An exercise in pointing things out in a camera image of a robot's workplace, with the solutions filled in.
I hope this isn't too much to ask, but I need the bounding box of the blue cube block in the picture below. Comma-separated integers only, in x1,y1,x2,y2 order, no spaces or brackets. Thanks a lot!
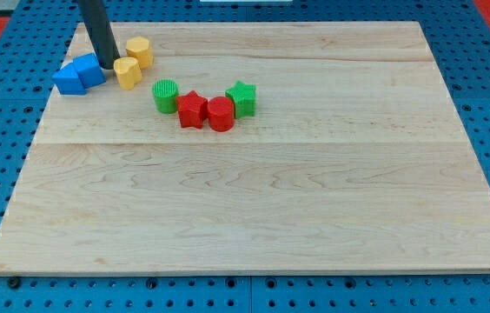
72,53,106,89

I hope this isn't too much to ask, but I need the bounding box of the blue triangular block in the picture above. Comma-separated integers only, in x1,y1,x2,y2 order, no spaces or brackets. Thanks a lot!
52,63,86,96

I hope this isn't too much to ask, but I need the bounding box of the red cylinder block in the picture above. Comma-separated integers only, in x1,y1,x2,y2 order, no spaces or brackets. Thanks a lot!
207,97,235,132

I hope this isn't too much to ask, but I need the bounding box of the green star block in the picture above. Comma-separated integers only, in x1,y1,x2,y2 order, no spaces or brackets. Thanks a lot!
225,81,256,119

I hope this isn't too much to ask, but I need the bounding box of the red star block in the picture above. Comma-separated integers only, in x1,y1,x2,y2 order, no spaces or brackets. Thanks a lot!
175,90,208,129

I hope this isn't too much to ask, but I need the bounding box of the green cylinder block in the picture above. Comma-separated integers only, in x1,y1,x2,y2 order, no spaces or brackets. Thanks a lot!
152,79,179,114

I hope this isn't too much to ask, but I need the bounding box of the light wooden board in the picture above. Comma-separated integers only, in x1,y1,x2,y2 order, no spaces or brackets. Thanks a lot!
0,22,490,276

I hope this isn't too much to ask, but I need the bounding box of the yellow heart block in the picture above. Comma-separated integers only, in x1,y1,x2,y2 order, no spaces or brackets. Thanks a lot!
114,57,142,90

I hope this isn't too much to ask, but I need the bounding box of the yellow hexagon block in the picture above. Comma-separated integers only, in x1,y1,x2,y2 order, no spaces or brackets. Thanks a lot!
125,37,154,69

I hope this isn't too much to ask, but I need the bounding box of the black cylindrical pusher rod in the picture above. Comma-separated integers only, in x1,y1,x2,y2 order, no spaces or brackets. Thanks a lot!
77,0,120,70

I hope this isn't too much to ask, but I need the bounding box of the blue perforated base mat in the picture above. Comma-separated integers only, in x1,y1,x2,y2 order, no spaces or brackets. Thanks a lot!
0,0,490,312

